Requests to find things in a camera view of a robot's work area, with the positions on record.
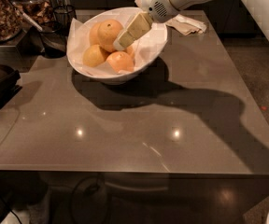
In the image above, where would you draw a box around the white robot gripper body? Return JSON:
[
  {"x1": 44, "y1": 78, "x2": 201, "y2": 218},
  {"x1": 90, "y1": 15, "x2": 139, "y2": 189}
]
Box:
[{"x1": 134, "y1": 0, "x2": 179, "y2": 23}]

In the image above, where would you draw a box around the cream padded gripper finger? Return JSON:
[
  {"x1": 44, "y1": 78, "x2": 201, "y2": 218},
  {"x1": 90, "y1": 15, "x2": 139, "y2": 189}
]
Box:
[{"x1": 113, "y1": 12, "x2": 153, "y2": 50}]

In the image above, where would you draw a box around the right hidden orange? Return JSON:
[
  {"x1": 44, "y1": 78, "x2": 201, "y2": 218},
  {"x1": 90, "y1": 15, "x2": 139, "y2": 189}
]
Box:
[{"x1": 124, "y1": 46, "x2": 135, "y2": 59}]

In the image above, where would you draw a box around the white ceramic bowl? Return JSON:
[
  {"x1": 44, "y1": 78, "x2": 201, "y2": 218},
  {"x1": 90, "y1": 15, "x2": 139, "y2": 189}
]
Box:
[{"x1": 66, "y1": 7, "x2": 168, "y2": 86}]

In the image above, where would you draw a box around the front left yellow orange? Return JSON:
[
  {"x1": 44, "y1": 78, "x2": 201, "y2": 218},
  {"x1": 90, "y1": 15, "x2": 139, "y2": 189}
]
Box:
[{"x1": 82, "y1": 44, "x2": 109, "y2": 67}]

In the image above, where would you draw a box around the crumpled beige napkin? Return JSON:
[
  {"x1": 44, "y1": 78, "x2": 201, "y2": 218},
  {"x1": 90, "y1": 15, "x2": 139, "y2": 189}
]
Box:
[{"x1": 165, "y1": 14, "x2": 207, "y2": 35}]

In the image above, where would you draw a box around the metal tray stand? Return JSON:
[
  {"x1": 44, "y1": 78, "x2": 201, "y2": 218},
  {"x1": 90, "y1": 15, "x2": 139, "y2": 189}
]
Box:
[{"x1": 0, "y1": 30, "x2": 29, "y2": 64}]

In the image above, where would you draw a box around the black wire cup holder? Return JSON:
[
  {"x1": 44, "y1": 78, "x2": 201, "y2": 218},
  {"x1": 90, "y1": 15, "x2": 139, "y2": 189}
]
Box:
[{"x1": 53, "y1": 5, "x2": 77, "y2": 34}]

